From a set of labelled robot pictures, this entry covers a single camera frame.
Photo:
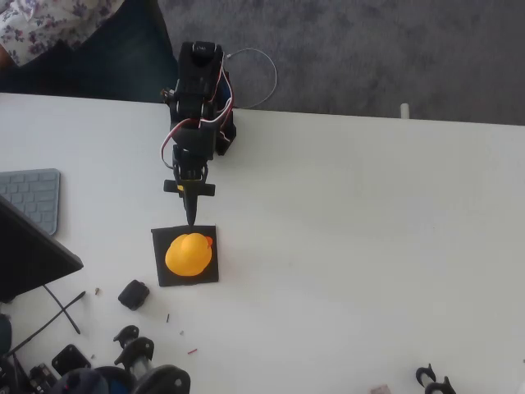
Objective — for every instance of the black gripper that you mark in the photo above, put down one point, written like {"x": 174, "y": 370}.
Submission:
{"x": 189, "y": 174}

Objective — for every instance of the black hooked clamp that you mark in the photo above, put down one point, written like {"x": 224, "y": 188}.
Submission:
{"x": 424, "y": 375}

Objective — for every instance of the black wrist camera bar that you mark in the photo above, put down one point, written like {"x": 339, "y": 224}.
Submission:
{"x": 207, "y": 189}

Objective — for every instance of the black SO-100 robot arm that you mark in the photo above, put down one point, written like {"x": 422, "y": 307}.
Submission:
{"x": 197, "y": 82}

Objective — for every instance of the black square mounting plate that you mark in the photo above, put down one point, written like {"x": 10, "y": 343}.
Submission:
{"x": 69, "y": 360}

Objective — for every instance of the dark blue round object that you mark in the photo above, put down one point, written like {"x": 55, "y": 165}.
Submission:
{"x": 4, "y": 334}

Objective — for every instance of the white post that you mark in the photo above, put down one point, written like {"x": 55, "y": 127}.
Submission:
{"x": 404, "y": 111}

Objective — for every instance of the person in floral shirt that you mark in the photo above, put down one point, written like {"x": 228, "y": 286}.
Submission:
{"x": 119, "y": 61}

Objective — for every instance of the floral white shirt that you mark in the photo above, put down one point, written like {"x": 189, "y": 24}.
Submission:
{"x": 41, "y": 16}

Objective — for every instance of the black servo motor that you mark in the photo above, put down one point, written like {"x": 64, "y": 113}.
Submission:
{"x": 133, "y": 295}

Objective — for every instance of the yellow rubber duck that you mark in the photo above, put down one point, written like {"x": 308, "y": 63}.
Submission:
{"x": 186, "y": 256}

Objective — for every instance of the small motor controller board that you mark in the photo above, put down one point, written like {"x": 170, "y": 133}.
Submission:
{"x": 166, "y": 95}

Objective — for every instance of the grey keyboard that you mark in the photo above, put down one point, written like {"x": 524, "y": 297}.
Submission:
{"x": 33, "y": 193}

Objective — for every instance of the dark laptop screen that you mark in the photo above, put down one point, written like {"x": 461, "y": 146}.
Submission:
{"x": 24, "y": 258}

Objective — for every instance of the black square pad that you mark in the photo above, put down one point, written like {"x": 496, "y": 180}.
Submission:
{"x": 205, "y": 280}

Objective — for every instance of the person forearm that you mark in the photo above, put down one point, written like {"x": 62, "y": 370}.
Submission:
{"x": 5, "y": 55}

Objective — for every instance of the black thin probe tool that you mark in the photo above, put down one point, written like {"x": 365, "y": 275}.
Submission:
{"x": 78, "y": 298}
{"x": 75, "y": 326}

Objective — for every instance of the black circuit board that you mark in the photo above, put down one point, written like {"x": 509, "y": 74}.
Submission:
{"x": 41, "y": 375}

